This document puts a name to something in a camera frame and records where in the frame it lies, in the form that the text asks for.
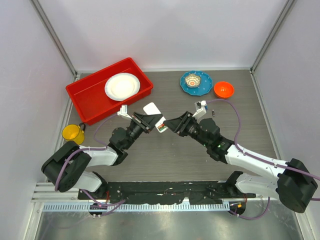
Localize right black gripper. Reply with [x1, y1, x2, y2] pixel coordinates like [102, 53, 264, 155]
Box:
[164, 111, 211, 148]

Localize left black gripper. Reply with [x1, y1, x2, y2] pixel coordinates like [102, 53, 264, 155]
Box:
[124, 112, 162, 150]

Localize white remote control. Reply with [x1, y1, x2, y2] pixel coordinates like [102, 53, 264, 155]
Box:
[143, 102, 167, 133]

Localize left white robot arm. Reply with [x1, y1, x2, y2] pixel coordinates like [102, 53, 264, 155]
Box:
[41, 112, 163, 200]

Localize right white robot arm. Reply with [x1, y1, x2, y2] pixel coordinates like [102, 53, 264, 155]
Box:
[164, 111, 318, 213]

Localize white paper plate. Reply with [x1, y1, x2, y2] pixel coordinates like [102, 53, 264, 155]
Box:
[104, 73, 141, 102]

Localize small patterned flower bowl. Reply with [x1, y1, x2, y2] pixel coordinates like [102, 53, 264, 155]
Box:
[184, 73, 202, 88]

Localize blue ceramic plate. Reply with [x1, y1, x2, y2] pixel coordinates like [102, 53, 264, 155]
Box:
[180, 70, 213, 97]

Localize orange plastic bowl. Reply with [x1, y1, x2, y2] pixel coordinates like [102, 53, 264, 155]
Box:
[213, 81, 235, 99]

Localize red plastic bin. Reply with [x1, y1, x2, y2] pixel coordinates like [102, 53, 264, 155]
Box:
[65, 57, 154, 126]

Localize yellow plastic mug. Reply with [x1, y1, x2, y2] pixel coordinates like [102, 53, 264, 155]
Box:
[61, 122, 86, 145]

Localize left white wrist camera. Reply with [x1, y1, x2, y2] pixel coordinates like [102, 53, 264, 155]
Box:
[117, 104, 132, 120]

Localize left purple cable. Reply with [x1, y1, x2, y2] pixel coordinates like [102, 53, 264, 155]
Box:
[54, 115, 127, 217]

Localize purple cable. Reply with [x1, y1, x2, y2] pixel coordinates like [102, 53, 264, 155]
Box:
[206, 98, 320, 220]
[54, 115, 127, 217]

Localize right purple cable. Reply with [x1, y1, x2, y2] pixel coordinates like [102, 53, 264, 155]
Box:
[206, 98, 320, 220]

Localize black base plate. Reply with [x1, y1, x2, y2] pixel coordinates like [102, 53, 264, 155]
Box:
[90, 181, 256, 205]

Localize white slotted cable duct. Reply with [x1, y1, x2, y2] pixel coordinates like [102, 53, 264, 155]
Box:
[42, 201, 230, 213]

